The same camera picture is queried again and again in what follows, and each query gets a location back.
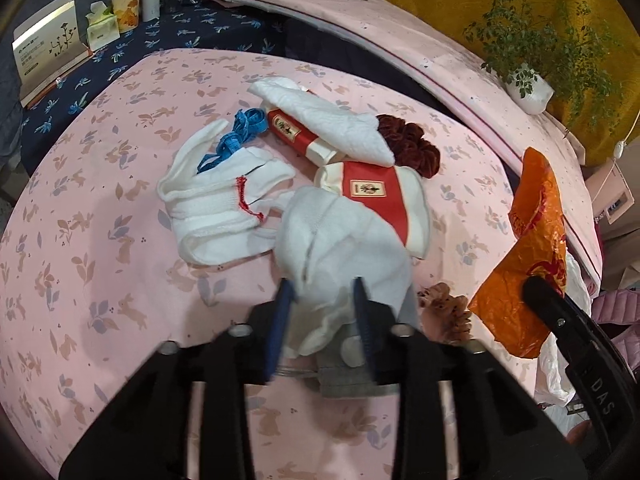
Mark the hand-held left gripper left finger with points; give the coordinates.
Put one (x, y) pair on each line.
(279, 322)

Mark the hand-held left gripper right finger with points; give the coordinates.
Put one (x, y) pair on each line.
(361, 320)

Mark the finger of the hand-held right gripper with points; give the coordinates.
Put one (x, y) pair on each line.
(555, 305)

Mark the white glove with grey cuff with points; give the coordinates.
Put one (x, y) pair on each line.
(340, 250)

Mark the brown scrunchie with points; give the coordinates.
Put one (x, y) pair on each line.
(445, 310)

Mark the orange plastic bag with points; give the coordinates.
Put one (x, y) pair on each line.
(535, 220)

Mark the red and white sock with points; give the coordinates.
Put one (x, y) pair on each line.
(340, 120)
(380, 195)

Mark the white knit glove red stitching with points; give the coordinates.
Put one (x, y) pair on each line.
(220, 210)

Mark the dark red scrunchie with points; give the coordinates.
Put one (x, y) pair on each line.
(412, 142)

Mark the red and white cigarette box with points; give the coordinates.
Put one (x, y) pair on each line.
(287, 127)

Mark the blue ribbon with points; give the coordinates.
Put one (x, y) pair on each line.
(244, 124)

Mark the pink puffer jacket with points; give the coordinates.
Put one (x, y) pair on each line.
(620, 310)

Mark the pink appliance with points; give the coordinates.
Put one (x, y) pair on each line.
(607, 195)

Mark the green plant in white pot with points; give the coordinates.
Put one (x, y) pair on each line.
(532, 92)

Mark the pale pink dotted cloth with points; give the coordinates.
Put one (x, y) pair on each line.
(450, 65)

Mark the navy printed cloth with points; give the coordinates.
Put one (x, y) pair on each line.
(165, 35)

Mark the green tissue pack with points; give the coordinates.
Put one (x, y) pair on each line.
(102, 27)

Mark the orange floral carton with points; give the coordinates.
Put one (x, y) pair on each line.
(125, 10)

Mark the white floral card box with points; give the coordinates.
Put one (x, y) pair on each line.
(47, 45)

